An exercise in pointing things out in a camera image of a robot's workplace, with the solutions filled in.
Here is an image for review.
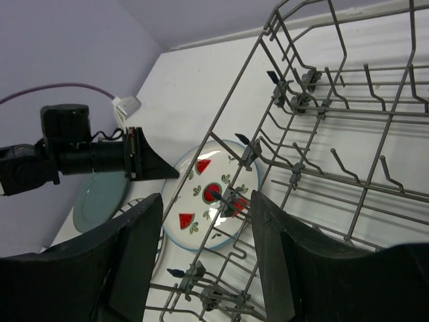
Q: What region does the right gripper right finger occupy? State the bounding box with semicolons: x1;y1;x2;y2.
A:
250;191;428;321

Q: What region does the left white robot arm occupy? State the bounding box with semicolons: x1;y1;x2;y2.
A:
1;104;179;196

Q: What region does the plain teal plate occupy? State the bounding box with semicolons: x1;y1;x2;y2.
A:
72;171;130;233

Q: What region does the watermelon pattern plate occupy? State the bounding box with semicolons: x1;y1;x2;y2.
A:
162;140;261;252

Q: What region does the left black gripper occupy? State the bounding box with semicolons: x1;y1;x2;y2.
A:
60;127;180;181

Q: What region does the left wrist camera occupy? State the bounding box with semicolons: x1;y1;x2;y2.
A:
111;96;141;129

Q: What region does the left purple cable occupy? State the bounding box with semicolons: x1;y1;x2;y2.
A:
0;82;117;105

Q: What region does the grey wire dish rack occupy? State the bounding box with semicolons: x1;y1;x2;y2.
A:
154;1;428;321

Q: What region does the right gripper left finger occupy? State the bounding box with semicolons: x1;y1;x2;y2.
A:
1;193;164;321

